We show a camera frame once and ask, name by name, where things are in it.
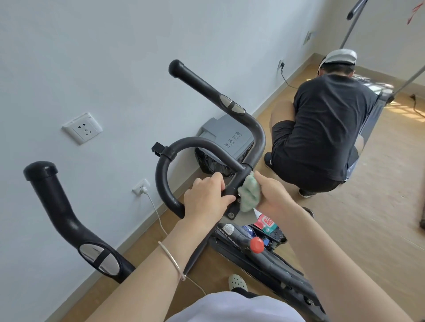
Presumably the person's left hand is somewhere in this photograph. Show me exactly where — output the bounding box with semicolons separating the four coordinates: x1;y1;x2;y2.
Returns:
183;172;237;230

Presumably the person's right hand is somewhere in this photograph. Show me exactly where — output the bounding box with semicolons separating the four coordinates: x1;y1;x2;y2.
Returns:
253;171;300;220

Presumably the green cleaning cloth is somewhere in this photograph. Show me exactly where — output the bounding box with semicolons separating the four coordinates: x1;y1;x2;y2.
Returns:
238;171;262;213

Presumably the black exercise bike handlebar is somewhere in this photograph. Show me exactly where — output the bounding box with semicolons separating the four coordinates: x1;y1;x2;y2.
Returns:
23;60;266;284

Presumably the person's right forearm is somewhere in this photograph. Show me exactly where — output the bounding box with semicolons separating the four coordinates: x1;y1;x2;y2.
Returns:
262;206;414;322

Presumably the person's left forearm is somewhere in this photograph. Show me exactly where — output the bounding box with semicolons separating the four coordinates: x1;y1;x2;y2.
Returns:
85;220;220;322

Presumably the black trash bag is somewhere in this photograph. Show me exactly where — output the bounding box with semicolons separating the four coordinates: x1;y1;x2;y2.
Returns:
195;147;253;178

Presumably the red adjustment knob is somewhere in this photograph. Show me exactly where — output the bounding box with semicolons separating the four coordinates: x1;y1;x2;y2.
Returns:
250;236;265;255

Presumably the grey trash bin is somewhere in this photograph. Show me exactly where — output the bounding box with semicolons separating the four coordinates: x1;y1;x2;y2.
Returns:
194;114;256;178

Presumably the black storage basket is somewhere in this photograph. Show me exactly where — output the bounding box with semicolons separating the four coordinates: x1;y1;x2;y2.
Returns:
245;217;288;251

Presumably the green clog shoe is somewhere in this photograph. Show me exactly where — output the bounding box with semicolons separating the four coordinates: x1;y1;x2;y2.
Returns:
228;274;249;293

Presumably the white shirt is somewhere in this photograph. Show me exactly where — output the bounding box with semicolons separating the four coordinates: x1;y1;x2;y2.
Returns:
165;291;307;322

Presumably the white cap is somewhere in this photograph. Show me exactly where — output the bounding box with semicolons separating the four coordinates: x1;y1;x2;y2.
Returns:
318;49;358;73

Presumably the metal clothes rack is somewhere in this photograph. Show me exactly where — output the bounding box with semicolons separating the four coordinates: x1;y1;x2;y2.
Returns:
339;0;425;104

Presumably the red hanging decoration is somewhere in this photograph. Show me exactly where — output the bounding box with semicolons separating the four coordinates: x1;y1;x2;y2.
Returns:
407;0;424;26

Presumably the white power cable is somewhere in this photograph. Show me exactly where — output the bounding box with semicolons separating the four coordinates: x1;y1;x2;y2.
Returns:
143;190;207;296

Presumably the black exercise bike frame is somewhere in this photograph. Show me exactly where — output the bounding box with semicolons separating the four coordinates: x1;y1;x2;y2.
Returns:
184;217;328;322

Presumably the silver bracelet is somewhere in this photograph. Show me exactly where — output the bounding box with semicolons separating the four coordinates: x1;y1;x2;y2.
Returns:
157;241;187;282

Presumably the white wall socket with plug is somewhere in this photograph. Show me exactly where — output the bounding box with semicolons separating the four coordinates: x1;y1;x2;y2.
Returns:
132;179;151;196

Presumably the black power cable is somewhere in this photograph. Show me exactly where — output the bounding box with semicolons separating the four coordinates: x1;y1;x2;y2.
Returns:
281;67;300;90

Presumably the large white wall socket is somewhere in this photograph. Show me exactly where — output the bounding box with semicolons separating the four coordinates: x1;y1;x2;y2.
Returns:
62;112;103;145

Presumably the black floor cable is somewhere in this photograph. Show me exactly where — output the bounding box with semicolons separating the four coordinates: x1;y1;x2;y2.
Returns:
409;94;425;119

